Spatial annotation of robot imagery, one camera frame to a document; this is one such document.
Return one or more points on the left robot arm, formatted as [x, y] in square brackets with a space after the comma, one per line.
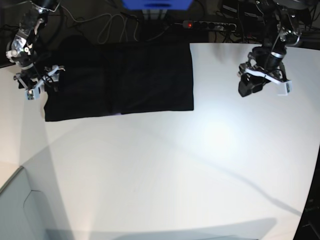
[281, 28]

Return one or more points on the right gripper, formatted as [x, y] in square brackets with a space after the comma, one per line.
[34, 82]

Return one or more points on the black T-shirt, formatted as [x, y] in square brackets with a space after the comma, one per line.
[100, 81]

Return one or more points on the grey panel bottom left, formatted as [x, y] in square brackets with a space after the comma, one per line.
[25, 214]

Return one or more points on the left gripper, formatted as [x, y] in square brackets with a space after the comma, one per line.
[264, 65]

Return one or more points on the blue plastic box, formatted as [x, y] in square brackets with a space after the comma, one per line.
[157, 4]

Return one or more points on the black power strip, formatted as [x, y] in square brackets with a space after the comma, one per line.
[208, 25]

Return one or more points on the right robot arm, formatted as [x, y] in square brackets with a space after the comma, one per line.
[22, 51]

